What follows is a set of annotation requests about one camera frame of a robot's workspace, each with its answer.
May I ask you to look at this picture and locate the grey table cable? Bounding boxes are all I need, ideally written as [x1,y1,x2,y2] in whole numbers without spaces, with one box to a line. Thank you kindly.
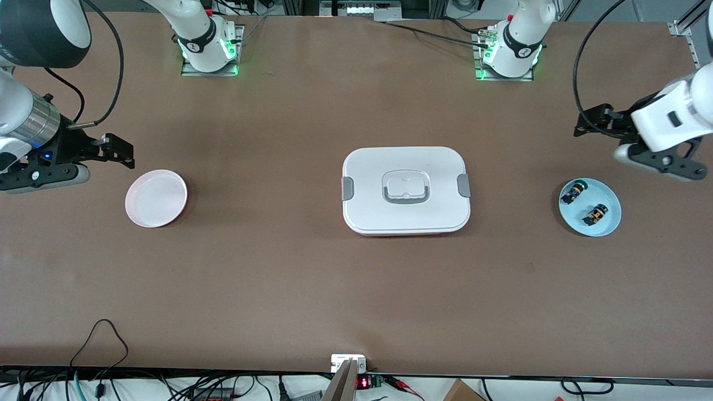
[238,14,269,44]

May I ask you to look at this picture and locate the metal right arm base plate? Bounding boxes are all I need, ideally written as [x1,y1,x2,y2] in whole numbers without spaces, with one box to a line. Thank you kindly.
[180,25,245,77]

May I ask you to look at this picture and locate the short black table cable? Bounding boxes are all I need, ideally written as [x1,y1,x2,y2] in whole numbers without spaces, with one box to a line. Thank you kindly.
[443,17,488,35]

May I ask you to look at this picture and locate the grey angled profile bar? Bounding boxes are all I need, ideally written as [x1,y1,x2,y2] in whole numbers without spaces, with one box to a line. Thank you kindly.
[322,359,360,401]

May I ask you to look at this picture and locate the white mounting block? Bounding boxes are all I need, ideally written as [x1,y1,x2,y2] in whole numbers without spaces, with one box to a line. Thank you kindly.
[331,354,367,374]

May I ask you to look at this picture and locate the brown cardboard box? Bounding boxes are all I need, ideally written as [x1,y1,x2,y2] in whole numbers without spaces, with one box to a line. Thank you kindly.
[443,379,485,401]

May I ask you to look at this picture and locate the green black switch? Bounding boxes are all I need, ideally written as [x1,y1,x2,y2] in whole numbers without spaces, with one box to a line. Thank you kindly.
[561,179,590,205]

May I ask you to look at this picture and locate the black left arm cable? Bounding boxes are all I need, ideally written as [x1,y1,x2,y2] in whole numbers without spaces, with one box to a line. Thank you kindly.
[573,0,627,137]

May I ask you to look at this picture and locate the orange black switch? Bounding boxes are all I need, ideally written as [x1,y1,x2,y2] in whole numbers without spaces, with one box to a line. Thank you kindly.
[582,204,608,226]

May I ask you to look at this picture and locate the black floor cable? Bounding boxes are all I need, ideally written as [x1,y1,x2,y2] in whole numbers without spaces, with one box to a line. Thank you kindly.
[560,378,614,396]

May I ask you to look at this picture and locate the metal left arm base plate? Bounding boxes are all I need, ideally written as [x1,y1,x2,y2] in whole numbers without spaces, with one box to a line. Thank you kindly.
[472,28,535,82]

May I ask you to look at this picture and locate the long black table cable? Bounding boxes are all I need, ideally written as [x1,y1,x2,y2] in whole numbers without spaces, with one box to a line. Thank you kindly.
[384,21,491,50]

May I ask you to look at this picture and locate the light blue round plate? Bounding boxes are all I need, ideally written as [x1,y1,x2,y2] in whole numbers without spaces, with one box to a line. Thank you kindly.
[559,178,622,237]

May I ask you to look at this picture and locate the black looped cable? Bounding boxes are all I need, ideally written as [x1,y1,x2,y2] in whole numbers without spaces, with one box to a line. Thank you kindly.
[70,319,130,385]

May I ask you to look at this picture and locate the pink round plate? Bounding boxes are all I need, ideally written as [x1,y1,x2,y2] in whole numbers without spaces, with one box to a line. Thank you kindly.
[125,169,188,228]

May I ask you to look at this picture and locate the white lunch box grey clips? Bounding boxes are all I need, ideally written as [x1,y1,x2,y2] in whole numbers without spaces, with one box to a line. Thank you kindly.
[341,146,471,237]

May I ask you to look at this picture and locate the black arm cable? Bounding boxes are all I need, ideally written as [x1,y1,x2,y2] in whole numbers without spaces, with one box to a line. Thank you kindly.
[573,0,627,137]
[45,0,124,130]

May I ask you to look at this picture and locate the aluminium table edge profile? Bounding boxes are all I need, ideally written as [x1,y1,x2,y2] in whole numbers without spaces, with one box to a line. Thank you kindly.
[668,6,704,70]

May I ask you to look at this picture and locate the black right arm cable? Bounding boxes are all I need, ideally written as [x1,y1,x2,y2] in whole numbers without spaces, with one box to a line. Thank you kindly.
[45,0,124,130]

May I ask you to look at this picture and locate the red black clip leads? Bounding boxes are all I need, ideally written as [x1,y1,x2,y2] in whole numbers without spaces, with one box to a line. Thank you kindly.
[384,376,425,399]

